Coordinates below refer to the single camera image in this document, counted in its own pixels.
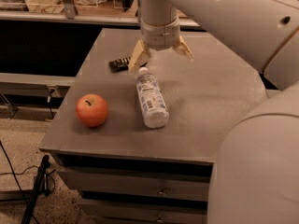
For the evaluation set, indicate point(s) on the upper drawer metal handle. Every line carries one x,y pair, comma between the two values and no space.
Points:
161,192

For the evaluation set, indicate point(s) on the grey drawer cabinet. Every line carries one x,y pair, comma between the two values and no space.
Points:
119,166

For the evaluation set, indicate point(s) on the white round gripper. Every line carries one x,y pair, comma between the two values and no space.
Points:
160,37

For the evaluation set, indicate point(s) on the grey metal railing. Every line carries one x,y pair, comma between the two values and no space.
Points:
104,12

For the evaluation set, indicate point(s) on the clear plastic water bottle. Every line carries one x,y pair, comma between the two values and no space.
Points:
152,104

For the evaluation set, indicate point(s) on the lower drawer metal handle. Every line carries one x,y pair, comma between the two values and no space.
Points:
159,220

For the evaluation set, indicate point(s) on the red apple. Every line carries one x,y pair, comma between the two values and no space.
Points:
92,110

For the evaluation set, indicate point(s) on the black tripod leg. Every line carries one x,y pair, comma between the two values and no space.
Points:
40,177

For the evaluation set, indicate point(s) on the drawer metal handle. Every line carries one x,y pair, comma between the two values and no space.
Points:
159,220
161,192

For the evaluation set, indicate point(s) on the low grey bench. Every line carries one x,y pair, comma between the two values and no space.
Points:
35,85

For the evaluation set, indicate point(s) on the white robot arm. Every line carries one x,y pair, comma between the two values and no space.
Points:
255,177

